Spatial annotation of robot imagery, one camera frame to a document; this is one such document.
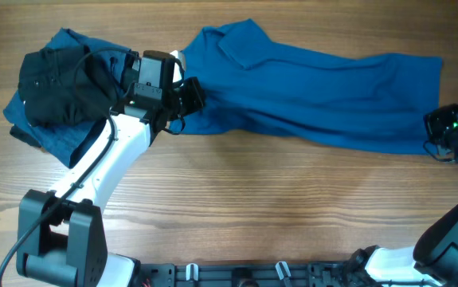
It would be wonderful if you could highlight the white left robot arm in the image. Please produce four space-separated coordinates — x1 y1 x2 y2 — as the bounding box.
15 77 206 286

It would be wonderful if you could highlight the navy blue folded shirt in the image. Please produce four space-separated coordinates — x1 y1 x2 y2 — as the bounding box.
3 28 138 168

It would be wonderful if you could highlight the dark green folded shirt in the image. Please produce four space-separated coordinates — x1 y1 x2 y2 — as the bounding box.
4 45 120 153

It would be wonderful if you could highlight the blue polo shirt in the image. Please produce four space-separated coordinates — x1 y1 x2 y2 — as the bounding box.
171 19 443 155

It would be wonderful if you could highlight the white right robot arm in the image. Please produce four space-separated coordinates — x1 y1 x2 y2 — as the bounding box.
364 104 458 286

